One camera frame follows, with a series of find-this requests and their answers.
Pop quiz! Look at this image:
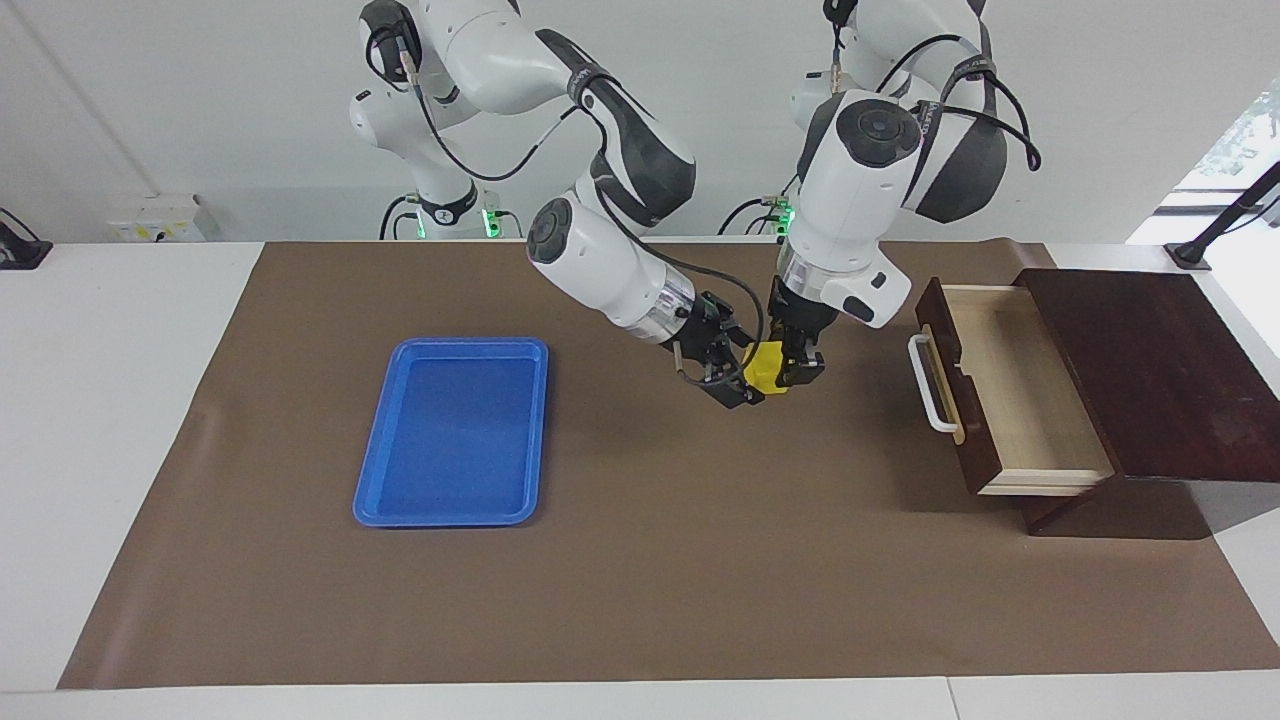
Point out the black base cable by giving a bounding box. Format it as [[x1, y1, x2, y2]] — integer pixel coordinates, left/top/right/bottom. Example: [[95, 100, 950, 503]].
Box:
[[378, 193, 421, 241], [716, 196, 779, 237]]

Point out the brown table mat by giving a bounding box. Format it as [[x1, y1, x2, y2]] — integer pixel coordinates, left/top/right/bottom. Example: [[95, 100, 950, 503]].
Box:
[[57, 238, 1280, 691]]

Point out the black stand with base plate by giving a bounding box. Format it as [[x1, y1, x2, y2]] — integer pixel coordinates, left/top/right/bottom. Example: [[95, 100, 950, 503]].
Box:
[[1165, 160, 1280, 273]]

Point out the white wall socket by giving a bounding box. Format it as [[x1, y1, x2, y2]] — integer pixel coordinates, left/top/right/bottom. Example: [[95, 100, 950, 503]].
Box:
[[108, 194, 207, 243]]

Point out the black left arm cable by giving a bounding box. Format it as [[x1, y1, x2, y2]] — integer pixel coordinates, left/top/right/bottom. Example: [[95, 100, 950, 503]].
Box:
[[825, 0, 1043, 171]]

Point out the dark wooden cabinet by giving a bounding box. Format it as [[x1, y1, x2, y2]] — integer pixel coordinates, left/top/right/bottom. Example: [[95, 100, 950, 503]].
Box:
[[1008, 266, 1280, 541]]

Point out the black clamp mount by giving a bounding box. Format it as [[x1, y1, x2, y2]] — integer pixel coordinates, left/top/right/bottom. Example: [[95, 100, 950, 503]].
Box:
[[0, 207, 53, 271]]

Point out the bright window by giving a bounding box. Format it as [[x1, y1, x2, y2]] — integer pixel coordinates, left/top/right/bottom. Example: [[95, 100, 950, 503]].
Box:
[[1165, 78, 1280, 216]]

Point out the wooden drawer with white handle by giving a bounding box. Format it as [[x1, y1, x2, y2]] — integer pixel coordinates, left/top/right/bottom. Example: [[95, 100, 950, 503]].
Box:
[[907, 276, 1116, 498]]

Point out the blue plastic tray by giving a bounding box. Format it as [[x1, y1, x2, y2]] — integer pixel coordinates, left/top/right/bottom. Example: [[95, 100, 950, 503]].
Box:
[[352, 336, 550, 529]]

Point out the yellow cube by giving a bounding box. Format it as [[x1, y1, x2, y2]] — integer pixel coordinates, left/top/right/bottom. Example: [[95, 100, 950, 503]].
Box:
[[742, 340, 787, 393]]

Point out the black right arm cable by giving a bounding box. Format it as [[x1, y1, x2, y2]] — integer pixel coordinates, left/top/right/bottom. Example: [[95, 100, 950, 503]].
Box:
[[365, 20, 769, 388]]

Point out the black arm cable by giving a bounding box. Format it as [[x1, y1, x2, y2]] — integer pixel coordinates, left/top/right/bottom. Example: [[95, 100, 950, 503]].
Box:
[[825, 0, 1043, 171], [365, 20, 769, 388]]

